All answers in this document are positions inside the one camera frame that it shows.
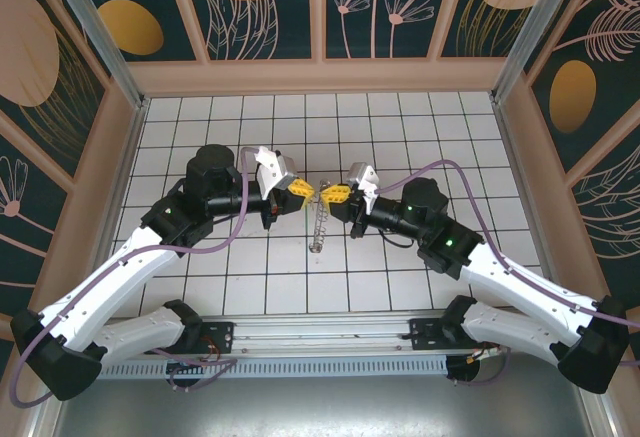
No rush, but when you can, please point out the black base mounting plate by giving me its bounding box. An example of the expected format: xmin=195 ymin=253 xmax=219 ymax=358
xmin=197 ymin=320 xmax=236 ymax=356
xmin=408 ymin=316 xmax=451 ymax=353

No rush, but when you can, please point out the aluminium frame post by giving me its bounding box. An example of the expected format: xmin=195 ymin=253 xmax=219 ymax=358
xmin=492 ymin=0 xmax=584 ymax=104
xmin=39 ymin=0 xmax=149 ymax=111

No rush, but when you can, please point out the metal coil spring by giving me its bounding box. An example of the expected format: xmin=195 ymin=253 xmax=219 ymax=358
xmin=307 ymin=175 xmax=332 ymax=254

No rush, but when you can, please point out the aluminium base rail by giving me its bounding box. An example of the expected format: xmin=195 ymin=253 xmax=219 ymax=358
xmin=104 ymin=312 xmax=481 ymax=357

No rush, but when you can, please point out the purple cable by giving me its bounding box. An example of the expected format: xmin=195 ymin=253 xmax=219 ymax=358
xmin=8 ymin=146 xmax=259 ymax=408
xmin=374 ymin=159 xmax=640 ymax=388

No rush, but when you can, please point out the slotted grey cable duct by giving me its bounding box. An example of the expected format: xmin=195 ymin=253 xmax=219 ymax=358
xmin=99 ymin=356 xmax=450 ymax=379

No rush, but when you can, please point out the grey metal sheet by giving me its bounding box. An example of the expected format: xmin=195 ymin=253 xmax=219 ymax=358
xmin=49 ymin=375 xmax=596 ymax=437

